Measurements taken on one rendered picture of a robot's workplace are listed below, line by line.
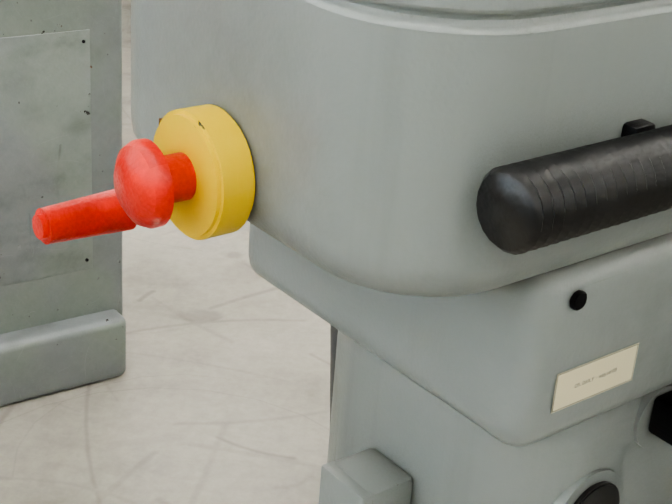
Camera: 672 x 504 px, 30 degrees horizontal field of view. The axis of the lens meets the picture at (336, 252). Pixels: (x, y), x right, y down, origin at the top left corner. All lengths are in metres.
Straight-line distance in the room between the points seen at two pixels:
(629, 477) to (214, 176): 0.33
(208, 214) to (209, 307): 3.64
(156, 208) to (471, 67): 0.15
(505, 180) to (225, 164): 0.13
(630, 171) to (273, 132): 0.15
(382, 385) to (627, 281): 0.19
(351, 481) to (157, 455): 2.74
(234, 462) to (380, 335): 2.78
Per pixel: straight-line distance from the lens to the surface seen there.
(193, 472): 3.40
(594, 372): 0.63
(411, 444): 0.74
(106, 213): 0.67
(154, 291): 4.29
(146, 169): 0.55
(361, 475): 0.74
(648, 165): 0.52
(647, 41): 0.55
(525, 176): 0.48
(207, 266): 4.47
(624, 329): 0.64
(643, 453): 0.76
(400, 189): 0.50
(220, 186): 0.55
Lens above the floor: 1.98
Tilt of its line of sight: 25 degrees down
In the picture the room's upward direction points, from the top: 4 degrees clockwise
